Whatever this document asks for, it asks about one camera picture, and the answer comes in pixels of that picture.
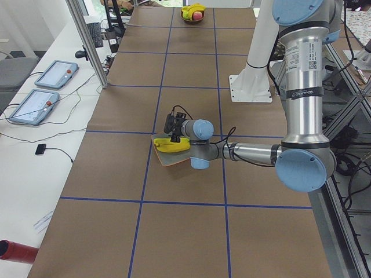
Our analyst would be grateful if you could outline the black keyboard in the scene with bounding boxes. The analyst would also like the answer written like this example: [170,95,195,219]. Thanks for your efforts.
[86,23,103,48]

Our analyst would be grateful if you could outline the pink red apple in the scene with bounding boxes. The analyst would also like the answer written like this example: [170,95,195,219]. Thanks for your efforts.
[192,11,203,21]

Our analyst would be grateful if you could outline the teach pendant tablet far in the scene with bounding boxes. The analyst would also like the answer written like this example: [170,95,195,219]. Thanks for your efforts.
[34,60,79,89]

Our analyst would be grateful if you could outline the teach pendant tablet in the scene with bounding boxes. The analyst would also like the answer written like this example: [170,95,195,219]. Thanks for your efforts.
[34,60,79,89]
[8,89,60,126]

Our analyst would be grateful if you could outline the yellow banana in basket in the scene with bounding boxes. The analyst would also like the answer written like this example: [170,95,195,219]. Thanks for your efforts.
[182,3,206,12]
[181,7,193,20]

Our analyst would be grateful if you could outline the small black box device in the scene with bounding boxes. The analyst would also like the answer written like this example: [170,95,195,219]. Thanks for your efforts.
[35,144,46,155]

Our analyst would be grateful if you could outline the grey office chair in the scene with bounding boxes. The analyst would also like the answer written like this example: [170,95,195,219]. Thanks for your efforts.
[1,49,39,94]

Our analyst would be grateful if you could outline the yellow banana moved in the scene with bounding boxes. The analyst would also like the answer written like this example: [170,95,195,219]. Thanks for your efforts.
[156,143,190,153]
[154,137,190,147]

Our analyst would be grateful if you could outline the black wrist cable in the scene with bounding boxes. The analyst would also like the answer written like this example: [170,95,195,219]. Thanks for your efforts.
[170,105,279,167]

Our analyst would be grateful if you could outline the brown wicker basket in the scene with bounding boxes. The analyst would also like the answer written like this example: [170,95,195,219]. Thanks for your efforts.
[180,10,204,23]

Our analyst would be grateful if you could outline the teach pendant tablet near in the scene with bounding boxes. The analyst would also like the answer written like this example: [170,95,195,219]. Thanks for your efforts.
[8,89,60,126]

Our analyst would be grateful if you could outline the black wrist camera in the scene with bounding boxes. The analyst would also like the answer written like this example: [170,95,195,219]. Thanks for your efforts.
[163,114,175,134]

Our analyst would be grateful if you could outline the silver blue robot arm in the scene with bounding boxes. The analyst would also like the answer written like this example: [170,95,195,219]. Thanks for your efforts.
[164,1,343,192]

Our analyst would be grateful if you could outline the grey square plate orange rim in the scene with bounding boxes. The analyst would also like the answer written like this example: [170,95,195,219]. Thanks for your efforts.
[151,134,190,167]

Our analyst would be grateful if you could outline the red cylinder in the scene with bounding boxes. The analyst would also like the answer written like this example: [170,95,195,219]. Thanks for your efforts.
[1,240,39,264]

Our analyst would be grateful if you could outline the aluminium frame post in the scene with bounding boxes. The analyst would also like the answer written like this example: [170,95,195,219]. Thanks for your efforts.
[66,0,108,89]

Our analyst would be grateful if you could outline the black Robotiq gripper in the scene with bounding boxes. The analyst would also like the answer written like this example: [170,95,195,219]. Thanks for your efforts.
[170,115,186,142]

